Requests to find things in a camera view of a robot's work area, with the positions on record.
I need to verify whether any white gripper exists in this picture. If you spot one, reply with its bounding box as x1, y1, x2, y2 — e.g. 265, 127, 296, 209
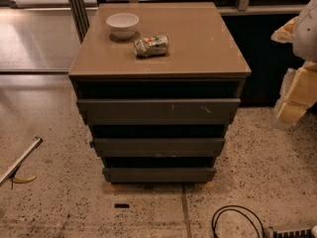
270, 0, 317, 127

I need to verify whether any grey drawer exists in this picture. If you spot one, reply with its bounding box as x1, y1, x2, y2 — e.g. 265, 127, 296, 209
93, 138, 225, 158
77, 98, 240, 125
103, 168, 216, 183

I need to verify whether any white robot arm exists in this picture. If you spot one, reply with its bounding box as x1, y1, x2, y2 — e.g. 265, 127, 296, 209
271, 0, 317, 129

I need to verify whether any grey top drawer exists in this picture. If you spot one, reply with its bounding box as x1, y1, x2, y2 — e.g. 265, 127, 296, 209
77, 98, 240, 125

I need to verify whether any brown drawer cabinet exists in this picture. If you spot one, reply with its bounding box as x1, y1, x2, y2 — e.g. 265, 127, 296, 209
69, 2, 251, 168

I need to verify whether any grey bottom drawer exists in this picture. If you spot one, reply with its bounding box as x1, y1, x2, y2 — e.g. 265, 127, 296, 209
103, 168, 216, 183

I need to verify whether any crushed drink can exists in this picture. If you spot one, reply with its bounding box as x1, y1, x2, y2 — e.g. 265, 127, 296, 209
134, 35, 168, 58

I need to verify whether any grey power strip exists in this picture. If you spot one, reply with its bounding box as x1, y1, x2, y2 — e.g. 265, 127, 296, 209
264, 227, 317, 238

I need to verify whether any white ceramic bowl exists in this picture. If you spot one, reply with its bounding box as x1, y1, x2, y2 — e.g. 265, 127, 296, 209
106, 13, 140, 40

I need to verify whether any small black floor plate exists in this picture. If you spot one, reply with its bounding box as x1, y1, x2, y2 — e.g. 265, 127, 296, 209
114, 203, 130, 208

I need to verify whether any metal bar with hook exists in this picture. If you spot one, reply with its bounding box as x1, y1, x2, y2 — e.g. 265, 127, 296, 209
0, 136, 43, 186

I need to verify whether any black cable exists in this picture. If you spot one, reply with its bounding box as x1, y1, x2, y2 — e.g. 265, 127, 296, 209
211, 204, 265, 238

